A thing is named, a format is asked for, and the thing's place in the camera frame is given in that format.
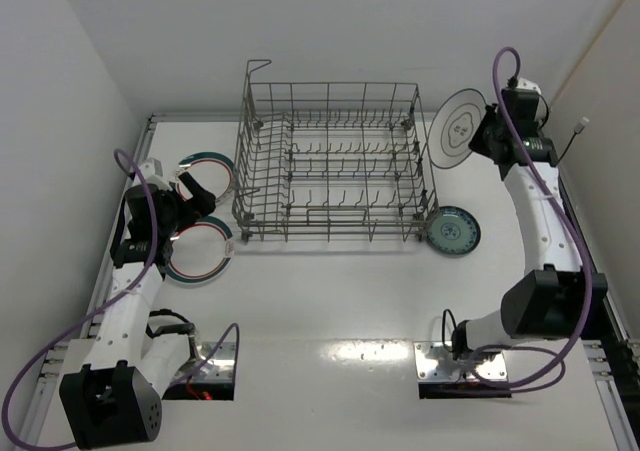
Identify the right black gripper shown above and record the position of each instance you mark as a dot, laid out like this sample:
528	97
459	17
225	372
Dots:
488	132

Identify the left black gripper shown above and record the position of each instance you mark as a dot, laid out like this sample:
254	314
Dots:
185	203

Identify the white plate with grey rings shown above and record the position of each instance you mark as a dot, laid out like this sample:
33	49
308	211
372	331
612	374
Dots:
453	127

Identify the red-green rimmed plate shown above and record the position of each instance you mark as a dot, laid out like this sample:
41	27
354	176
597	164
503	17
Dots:
201	252
212	170

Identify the teal patterned small plate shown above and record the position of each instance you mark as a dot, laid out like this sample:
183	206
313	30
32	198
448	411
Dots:
454	231

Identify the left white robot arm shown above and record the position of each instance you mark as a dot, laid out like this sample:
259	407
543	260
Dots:
115	397

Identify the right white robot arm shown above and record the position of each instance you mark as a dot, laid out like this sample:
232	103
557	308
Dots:
547	303

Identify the grey wire dish rack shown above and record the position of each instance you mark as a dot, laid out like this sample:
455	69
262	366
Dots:
331	159

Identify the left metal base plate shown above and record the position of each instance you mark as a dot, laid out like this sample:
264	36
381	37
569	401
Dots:
219	367

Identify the metal base plate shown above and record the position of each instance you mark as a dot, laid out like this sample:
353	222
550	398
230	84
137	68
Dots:
219	367
435	365

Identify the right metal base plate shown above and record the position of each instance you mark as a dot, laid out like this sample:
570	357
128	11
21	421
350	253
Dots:
435	365

